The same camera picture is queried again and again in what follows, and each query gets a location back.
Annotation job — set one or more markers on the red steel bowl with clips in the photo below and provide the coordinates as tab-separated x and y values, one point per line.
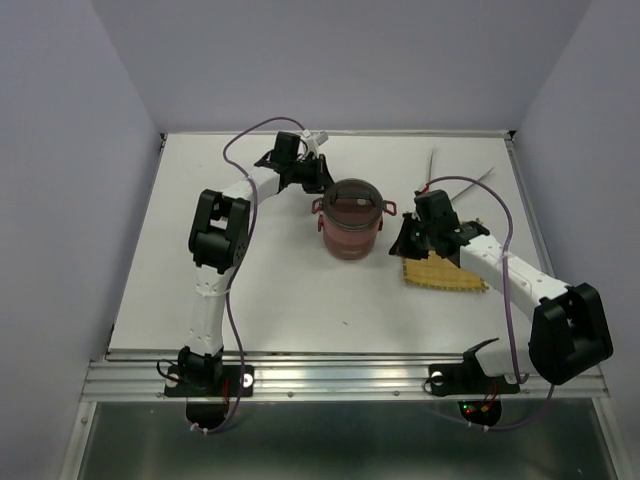
335	236

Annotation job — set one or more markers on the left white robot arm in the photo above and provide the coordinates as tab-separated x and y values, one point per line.
220	235

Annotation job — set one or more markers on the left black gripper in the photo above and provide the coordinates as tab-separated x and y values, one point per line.
321	179

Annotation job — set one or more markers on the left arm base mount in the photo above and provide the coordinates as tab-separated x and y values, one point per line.
210	407

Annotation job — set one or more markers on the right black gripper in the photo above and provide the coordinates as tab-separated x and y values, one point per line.
401	245

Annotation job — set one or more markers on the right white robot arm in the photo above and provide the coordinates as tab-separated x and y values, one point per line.
554	329

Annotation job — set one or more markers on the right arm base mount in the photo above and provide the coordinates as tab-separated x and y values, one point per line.
480	404

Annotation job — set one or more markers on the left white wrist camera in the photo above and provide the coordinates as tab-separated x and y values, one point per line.
312	141

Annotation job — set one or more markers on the grey lid with red clips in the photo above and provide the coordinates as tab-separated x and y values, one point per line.
353	205

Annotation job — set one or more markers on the aluminium front rail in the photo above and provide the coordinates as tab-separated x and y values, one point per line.
279	379

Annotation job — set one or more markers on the yellow bamboo mat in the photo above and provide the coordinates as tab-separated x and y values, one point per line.
423	267

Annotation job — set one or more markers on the red steel lunch bowl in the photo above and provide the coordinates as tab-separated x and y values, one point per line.
349	252

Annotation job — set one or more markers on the metal tongs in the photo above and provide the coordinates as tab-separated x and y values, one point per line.
456	189

